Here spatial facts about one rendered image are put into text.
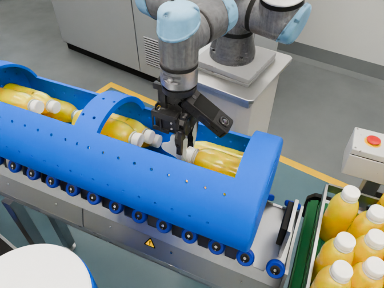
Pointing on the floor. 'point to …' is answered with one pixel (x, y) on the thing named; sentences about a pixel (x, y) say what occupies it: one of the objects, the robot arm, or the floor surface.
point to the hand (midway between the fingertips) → (187, 155)
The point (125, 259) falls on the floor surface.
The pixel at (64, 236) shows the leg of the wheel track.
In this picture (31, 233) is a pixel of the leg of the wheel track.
